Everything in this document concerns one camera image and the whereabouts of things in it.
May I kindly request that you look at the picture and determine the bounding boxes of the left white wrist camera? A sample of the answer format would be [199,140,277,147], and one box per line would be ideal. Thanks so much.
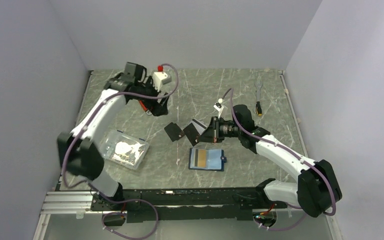
[151,65,172,92]

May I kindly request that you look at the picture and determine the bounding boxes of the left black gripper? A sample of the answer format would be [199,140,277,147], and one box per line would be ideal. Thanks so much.
[133,76,170,117]

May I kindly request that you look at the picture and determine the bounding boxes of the silver card stack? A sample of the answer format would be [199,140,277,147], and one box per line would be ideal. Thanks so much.
[191,118,208,134]

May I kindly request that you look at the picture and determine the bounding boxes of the aluminium frame rail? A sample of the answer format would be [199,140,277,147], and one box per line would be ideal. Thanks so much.
[40,191,334,216]

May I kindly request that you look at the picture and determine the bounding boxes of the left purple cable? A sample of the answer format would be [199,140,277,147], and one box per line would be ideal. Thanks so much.
[61,63,180,240]

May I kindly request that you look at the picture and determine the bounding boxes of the clear plastic screw box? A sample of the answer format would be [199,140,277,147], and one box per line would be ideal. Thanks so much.
[99,130,150,170]

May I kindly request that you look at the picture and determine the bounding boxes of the grey wrench black handle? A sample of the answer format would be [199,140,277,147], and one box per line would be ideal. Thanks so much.
[254,78,263,117]

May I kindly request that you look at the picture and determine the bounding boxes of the red adjustable wrench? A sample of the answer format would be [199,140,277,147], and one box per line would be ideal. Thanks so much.
[139,100,152,116]

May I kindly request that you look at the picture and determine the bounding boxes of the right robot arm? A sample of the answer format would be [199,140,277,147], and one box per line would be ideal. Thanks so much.
[197,104,342,218]

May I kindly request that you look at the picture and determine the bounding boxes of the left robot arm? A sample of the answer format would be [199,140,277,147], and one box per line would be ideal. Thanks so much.
[56,62,180,210]

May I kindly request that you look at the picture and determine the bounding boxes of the blue leather card holder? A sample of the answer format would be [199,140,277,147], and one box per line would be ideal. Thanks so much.
[188,147,227,172]

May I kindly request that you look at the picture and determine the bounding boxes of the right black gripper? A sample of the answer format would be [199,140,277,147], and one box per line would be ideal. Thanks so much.
[197,116,243,143]

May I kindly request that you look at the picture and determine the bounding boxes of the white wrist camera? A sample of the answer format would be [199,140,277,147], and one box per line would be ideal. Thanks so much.
[213,98,228,119]
[151,65,172,92]

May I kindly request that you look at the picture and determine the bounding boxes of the black card stack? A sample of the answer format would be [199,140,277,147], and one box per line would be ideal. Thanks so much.
[164,122,185,142]

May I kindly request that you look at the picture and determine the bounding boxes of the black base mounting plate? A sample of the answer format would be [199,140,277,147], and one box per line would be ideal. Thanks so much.
[90,187,287,223]

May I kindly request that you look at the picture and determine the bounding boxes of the single orange card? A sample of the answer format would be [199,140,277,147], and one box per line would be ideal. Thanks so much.
[192,148,207,168]

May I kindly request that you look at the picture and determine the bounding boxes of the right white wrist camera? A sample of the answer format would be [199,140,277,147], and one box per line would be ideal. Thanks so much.
[213,98,228,119]

